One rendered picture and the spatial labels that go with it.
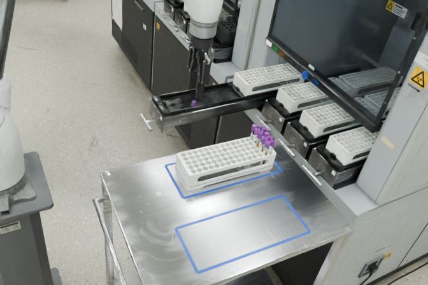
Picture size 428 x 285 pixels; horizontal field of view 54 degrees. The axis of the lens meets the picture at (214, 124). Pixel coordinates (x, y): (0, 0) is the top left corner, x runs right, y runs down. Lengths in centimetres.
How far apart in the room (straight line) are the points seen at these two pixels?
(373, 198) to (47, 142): 187
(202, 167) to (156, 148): 139
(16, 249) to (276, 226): 84
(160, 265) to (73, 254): 108
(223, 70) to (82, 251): 106
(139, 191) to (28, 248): 49
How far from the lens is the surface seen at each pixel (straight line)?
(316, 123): 153
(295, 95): 165
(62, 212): 228
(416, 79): 129
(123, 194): 122
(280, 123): 163
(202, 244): 112
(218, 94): 167
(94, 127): 275
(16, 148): 131
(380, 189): 147
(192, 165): 122
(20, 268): 164
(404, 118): 134
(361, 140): 153
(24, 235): 151
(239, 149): 130
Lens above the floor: 172
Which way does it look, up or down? 38 degrees down
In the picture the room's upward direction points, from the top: 9 degrees clockwise
